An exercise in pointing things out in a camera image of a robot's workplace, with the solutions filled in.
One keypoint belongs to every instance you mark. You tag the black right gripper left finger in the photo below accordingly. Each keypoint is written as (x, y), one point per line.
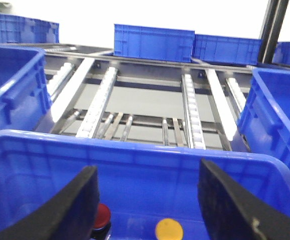
(69, 215)

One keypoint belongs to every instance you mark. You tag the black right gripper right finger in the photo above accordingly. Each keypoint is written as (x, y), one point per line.
(231, 212)

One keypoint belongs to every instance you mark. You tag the blue target plastic crate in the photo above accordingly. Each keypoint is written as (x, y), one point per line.
(141, 184)

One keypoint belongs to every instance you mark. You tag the blue rear right crate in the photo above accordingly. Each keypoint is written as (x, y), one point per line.
(265, 119)

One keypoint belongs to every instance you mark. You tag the blue rear left crate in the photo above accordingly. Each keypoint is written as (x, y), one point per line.
(24, 98)

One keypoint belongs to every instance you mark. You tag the blue far crate right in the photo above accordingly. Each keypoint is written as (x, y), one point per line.
(223, 49)

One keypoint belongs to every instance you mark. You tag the blue far crate centre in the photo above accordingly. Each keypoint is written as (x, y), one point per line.
(153, 43)

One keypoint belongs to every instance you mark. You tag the blue far crate left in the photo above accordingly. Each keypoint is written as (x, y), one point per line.
(16, 29)

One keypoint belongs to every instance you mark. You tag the metal roller rack frame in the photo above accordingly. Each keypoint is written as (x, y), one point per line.
(98, 95)

